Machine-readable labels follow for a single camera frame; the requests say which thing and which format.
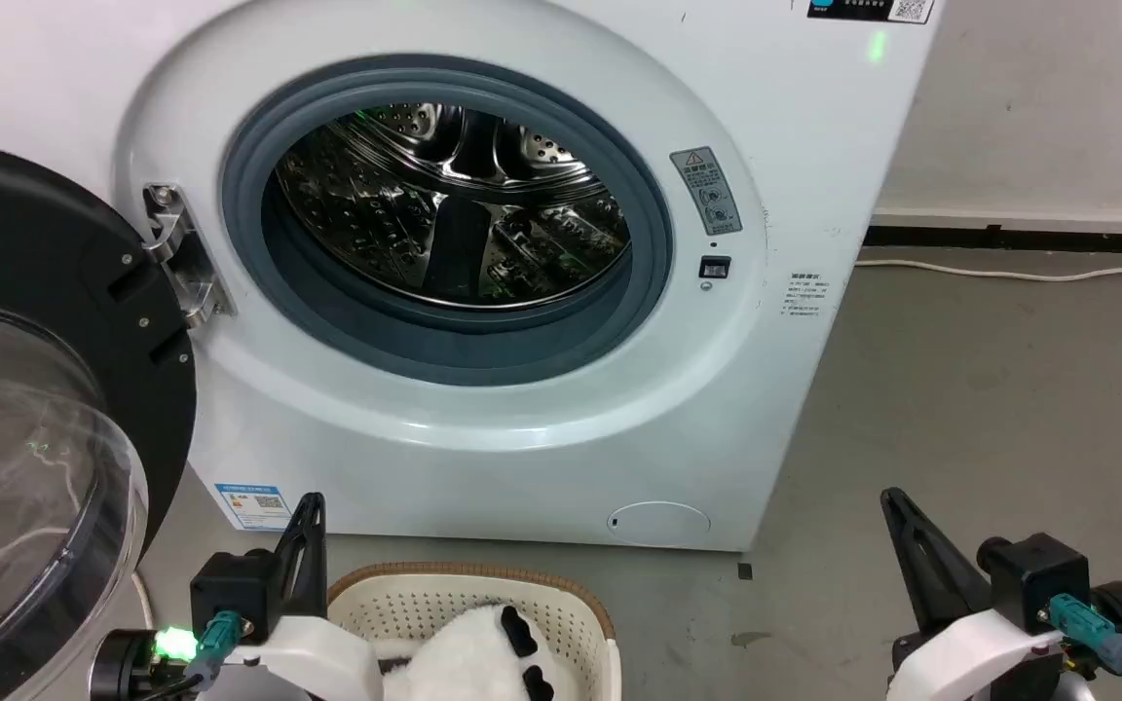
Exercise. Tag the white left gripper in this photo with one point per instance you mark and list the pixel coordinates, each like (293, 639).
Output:
(322, 657)

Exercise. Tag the black baseboard strip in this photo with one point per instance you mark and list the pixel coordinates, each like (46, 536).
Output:
(1019, 238)

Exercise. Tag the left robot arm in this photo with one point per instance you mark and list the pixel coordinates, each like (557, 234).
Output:
(128, 667)

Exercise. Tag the black round washer door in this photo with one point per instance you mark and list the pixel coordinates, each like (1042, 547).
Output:
(25, 292)

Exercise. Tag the stainless steel washer drum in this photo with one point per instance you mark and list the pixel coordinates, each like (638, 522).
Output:
(395, 214)

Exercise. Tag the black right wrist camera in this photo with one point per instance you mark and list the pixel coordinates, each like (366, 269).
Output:
(1033, 579)

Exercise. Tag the blue energy label sticker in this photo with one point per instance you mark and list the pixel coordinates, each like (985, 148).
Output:
(254, 504)

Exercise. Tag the white front-load washing machine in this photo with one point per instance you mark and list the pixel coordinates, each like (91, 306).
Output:
(814, 195)

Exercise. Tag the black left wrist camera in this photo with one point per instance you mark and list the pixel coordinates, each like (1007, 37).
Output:
(230, 587)

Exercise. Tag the grey warning sticker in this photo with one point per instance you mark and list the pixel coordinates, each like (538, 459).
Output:
(706, 189)

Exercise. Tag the round drain filter cover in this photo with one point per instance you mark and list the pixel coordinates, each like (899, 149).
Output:
(658, 523)

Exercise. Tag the black QR code sticker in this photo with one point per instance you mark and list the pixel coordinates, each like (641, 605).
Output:
(868, 9)

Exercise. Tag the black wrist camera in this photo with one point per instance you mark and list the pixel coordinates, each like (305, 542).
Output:
(1033, 579)
(230, 587)

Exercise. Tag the black and white panda plush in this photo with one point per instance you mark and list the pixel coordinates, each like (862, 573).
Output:
(468, 667)

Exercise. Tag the chrome door hinge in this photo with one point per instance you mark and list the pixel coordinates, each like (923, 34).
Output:
(179, 255)

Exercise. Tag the cream plastic laundry basket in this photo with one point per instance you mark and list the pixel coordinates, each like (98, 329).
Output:
(395, 604)

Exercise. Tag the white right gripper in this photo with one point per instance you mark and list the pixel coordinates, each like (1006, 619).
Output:
(970, 657)

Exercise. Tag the grey rubber door gasket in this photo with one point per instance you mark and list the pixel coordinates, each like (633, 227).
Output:
(654, 282)

